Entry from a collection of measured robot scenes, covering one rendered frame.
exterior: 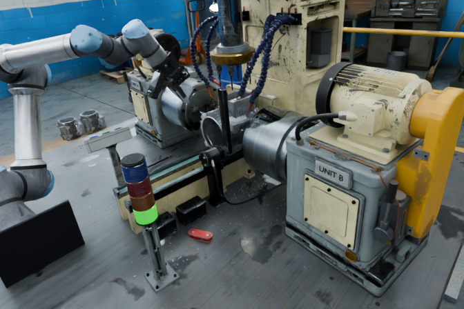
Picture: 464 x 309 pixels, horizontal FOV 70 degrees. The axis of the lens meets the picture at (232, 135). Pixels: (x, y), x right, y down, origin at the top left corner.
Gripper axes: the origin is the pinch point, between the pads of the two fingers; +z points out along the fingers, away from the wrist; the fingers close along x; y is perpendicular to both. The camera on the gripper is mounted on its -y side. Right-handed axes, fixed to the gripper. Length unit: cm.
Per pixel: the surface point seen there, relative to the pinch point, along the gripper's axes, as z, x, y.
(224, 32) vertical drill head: -13.0, -7.5, 26.7
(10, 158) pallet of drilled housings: 57, 250, -104
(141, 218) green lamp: -10, -38, -39
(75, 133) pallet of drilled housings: 83, 246, -47
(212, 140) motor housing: 22.4, -1.0, -1.8
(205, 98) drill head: 15.7, 14.7, 12.7
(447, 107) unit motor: -8, -86, 19
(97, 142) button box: -7.3, 15.2, -33.4
